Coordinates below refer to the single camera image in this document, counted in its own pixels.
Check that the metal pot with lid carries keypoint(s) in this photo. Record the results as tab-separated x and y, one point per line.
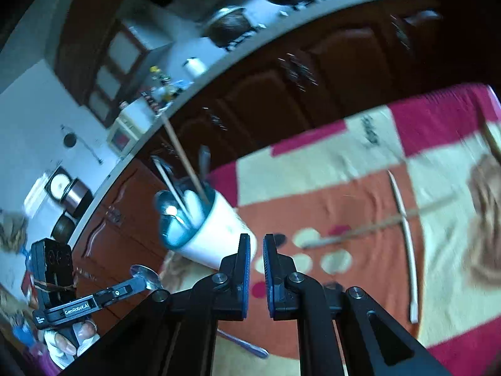
231	25

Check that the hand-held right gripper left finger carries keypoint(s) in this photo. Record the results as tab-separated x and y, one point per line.
246	278

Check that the metal spoon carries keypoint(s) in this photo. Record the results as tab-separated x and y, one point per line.
145	276
168	205

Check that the printed fleece blanket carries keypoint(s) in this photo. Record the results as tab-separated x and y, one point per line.
352	156

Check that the white cup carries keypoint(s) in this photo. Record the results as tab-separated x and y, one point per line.
219	227

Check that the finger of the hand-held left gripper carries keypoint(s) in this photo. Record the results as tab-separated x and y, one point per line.
121	291

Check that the person's left hand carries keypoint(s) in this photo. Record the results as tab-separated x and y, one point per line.
62	346

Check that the white chopstick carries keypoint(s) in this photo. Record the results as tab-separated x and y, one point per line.
405	227
168	182

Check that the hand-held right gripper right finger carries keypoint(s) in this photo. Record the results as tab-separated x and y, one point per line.
267	278

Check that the kitchen countertop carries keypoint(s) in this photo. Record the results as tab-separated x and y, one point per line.
164	119

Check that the brown wooden cabinet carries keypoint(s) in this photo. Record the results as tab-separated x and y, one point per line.
313	66

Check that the metal canister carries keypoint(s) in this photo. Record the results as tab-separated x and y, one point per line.
76	197

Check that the white microwave oven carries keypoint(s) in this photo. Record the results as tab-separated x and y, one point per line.
131	125

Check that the glass door wall cabinet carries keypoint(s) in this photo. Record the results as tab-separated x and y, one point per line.
113	66

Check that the cluster of condiment bottles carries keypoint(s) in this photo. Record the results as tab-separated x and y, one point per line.
166	84

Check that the wooden chopstick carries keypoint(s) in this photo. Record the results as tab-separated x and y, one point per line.
492	133
375	225
184	156

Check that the white mug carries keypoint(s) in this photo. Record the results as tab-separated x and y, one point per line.
194	67

